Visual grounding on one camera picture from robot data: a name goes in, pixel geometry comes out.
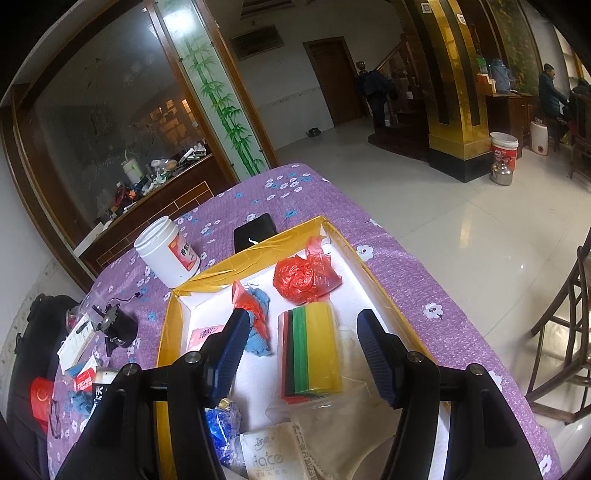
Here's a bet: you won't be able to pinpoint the white humidifier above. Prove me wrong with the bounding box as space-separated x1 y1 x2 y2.
529 120 550 155

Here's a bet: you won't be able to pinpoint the gold pillar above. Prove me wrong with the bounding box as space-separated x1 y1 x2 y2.
392 0 492 183

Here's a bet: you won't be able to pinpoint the black phone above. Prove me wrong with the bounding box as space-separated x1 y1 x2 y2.
233 212 278 254

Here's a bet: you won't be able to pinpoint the red plastic bag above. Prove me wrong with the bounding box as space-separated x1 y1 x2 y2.
272 236 343 306

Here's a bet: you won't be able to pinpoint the white notebook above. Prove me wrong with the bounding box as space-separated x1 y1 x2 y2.
58 314 100 374

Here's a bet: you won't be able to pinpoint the multicoloured cloth pack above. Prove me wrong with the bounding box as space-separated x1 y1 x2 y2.
277 302 345 407

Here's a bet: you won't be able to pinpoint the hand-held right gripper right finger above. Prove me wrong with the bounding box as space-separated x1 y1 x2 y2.
356 308 543 480

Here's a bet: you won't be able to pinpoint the red and white bucket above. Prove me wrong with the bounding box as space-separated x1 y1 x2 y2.
489 131 520 174

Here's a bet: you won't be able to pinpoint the black bag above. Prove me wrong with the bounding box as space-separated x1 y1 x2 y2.
7 293 81 462

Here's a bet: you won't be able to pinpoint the pile of clutter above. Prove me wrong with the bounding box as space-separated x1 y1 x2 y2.
104 143 211 227

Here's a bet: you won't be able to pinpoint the wooden counter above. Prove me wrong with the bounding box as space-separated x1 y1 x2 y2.
74 152 232 278

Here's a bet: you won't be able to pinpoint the bamboo painted panel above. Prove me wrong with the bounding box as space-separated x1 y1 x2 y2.
154 0 280 183

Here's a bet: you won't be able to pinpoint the clear plastic bag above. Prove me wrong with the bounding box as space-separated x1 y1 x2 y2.
268 374 416 480

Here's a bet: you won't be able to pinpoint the red and white wipes packet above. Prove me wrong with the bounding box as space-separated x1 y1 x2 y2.
67 364 100 393

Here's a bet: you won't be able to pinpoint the eyeglasses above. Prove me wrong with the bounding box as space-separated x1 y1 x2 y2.
46 399 65 439

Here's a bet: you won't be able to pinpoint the brown wooden door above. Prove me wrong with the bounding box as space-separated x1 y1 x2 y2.
302 36 363 127

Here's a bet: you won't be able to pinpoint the black printed packet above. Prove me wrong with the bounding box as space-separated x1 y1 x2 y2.
90 369 118 407

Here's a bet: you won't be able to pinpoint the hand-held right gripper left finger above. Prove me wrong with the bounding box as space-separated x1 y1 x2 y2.
55 308 252 480

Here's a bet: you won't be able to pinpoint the white tissue packet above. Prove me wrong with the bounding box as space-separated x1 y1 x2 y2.
240 422 319 480

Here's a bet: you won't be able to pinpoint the blue water jug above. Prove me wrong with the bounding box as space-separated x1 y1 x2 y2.
489 58 511 93

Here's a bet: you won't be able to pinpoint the wooden cabinet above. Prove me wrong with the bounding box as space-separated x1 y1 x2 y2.
485 90 539 151

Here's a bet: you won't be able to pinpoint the white plastic jar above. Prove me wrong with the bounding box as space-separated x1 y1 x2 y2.
134 216 201 289

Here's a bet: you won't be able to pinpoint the pink tissue packet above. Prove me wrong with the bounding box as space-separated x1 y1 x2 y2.
187 323 227 354

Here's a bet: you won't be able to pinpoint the metal kettle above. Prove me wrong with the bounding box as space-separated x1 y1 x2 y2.
489 159 514 188

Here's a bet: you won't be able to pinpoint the gold cardboard box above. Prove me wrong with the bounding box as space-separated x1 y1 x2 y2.
154 215 453 480

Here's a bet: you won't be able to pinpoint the wooden chair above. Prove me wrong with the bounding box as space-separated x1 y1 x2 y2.
526 247 591 423

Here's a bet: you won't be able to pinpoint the blue and gold tissue bag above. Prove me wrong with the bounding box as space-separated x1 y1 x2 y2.
203 397 245 472

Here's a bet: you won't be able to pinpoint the black motor with cable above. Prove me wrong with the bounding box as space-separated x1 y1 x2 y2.
92 295 139 356

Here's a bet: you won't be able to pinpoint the framed wall plaque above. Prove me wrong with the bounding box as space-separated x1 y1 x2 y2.
231 25 282 58

